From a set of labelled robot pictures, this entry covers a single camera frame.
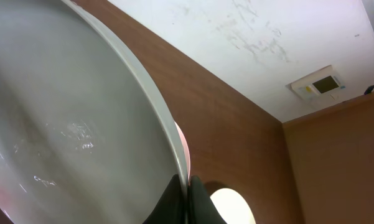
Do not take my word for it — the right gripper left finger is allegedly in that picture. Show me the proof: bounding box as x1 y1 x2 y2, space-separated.
143 174 186 224

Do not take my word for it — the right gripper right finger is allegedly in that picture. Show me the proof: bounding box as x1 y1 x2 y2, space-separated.
188 175 226 224

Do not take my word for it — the cream white plate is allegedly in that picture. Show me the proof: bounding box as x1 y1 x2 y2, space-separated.
210 188 256 224

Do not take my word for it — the pale green plate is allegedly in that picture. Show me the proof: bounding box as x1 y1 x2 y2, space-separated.
0 0 188 223

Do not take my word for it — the pale pink plate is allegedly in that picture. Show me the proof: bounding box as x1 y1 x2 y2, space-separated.
175 123 191 179

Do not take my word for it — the white wall control panel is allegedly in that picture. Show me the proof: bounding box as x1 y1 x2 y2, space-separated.
290 65 345 101

